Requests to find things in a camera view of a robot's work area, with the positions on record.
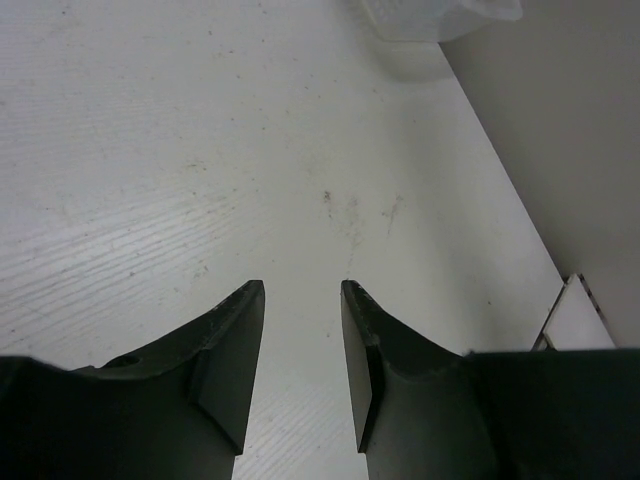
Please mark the white plastic basket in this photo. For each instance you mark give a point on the white plastic basket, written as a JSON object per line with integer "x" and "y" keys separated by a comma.
{"x": 403, "y": 38}

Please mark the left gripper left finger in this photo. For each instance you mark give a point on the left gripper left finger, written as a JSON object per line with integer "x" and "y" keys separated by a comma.
{"x": 176, "y": 408}

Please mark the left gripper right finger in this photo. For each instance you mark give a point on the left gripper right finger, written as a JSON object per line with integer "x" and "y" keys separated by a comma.
{"x": 423, "y": 412}

